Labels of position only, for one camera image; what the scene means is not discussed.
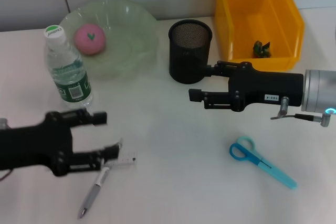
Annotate blue scissors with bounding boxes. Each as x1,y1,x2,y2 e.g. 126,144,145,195
229,136,298,190

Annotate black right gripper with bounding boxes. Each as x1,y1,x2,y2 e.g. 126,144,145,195
188,60,305,112

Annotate green plastic wrapper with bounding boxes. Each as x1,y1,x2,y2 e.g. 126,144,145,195
252,40,272,59

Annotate yellow plastic bin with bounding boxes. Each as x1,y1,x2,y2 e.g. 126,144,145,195
214,0,307,72

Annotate pink peach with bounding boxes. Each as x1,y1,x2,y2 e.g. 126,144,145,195
73,23,107,56

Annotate black mesh pen holder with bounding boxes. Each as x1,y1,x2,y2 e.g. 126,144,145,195
167,19,213,85

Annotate clear plastic water bottle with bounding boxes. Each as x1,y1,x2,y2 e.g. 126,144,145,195
43,24,95,109

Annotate clear plastic ruler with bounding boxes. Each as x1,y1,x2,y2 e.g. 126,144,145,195
103,150,139,169

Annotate green glass fruit bowl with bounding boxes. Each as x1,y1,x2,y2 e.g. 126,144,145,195
57,0,160,80

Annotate right gripper metal plug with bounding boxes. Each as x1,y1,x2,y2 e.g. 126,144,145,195
278,97,291,118

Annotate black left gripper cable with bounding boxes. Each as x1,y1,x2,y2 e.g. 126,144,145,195
0,168,14,182

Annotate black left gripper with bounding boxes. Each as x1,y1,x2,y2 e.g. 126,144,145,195
0,109,120,177

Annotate grey white ballpoint pen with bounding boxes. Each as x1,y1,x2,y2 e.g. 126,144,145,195
79,137,124,220

